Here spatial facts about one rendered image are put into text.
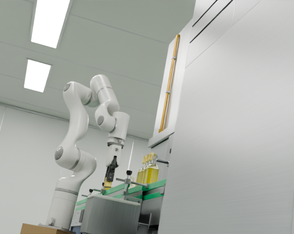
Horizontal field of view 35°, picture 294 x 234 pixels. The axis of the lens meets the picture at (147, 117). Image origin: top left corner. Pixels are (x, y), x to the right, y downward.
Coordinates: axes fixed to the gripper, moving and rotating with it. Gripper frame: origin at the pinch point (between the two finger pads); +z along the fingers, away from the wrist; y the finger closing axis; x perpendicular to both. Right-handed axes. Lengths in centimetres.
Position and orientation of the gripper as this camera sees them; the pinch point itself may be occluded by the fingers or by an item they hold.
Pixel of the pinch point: (109, 177)
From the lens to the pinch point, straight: 217.6
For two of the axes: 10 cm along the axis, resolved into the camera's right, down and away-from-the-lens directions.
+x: -9.4, -2.4, -2.4
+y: -3.0, 2.4, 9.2
